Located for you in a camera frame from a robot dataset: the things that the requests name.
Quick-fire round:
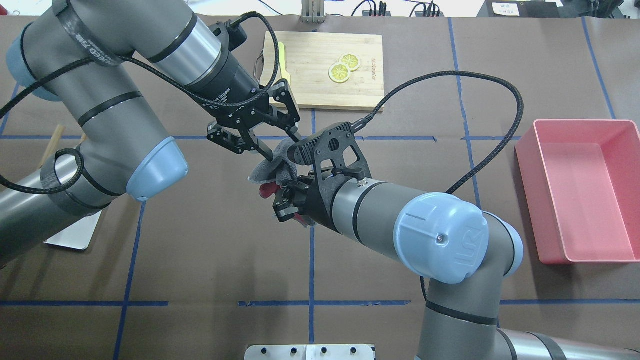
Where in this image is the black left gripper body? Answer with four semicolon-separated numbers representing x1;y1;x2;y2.
206;79;301;154

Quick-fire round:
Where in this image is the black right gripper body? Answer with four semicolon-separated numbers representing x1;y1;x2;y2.
272;176;317;224

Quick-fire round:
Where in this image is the grey microfibre cloth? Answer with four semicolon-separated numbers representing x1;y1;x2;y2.
247;137;298;186

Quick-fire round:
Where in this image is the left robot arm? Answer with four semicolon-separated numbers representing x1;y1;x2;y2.
1;0;301;267

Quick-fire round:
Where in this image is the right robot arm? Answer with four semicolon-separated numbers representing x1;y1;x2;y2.
273;175;639;360

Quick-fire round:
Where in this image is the yellow plastic knife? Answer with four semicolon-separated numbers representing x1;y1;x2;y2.
278;42;290;82

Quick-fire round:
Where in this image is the bamboo cutting board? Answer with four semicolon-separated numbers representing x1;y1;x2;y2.
276;31;386;111

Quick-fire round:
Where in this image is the lemon slice lower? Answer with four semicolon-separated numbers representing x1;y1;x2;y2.
327;62;352;84

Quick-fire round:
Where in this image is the lemon slice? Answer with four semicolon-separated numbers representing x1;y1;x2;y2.
338;53;362;72
327;62;352;84

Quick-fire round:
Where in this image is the lemon slice upper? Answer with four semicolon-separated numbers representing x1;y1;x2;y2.
338;53;362;72

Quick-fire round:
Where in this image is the white rack tray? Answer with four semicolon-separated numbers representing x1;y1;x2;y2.
44;210;102;251

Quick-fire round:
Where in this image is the wooden rod far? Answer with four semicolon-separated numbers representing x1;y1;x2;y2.
38;125;66;169

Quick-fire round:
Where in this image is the pink plastic bin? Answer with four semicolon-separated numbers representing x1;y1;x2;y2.
515;120;640;265

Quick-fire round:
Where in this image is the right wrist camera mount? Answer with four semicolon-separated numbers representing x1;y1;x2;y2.
286;120;371;181

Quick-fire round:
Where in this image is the braided black cable right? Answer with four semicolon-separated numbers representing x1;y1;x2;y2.
350;71;525;196

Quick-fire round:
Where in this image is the aluminium frame post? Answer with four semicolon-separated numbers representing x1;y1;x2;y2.
301;0;327;24

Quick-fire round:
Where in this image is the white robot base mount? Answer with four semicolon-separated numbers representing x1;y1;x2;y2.
244;344;377;360

